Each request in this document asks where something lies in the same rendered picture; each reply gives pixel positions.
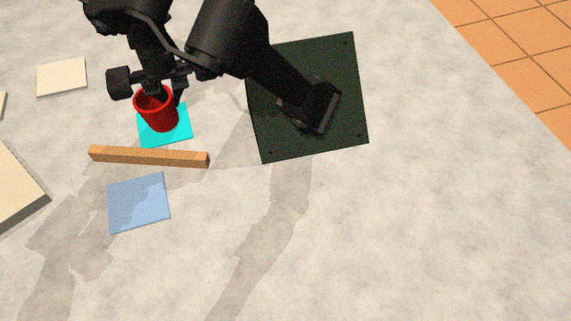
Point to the orange curved flat bar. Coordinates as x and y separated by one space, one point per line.
149 156

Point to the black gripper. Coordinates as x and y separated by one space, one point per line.
157 65

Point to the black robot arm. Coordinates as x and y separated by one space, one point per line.
228 36

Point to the red cup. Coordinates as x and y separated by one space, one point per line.
160 117

